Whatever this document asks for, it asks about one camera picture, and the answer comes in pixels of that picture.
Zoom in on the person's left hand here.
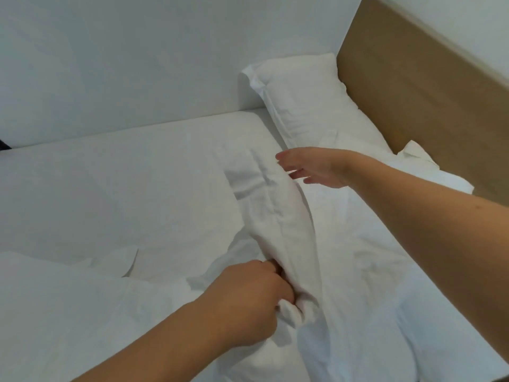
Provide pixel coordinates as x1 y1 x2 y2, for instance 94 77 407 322
194 259 296 348

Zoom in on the person's right hand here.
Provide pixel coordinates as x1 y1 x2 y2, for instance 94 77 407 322
275 147 362 190

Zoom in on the white duvet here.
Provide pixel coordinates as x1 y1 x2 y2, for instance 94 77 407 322
0 133 509 382

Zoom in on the person's right forearm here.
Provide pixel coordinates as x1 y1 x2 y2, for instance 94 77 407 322
348 153 509 364

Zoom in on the person's left forearm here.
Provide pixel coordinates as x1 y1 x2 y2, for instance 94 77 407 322
73 301 235 382

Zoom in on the white pillow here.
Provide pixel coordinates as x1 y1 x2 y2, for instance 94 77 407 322
240 53 394 155

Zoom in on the wooden headboard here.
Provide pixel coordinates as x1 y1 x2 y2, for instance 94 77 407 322
336 0 509 207

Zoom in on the white bed sheet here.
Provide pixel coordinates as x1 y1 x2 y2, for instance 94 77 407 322
0 108 288 281

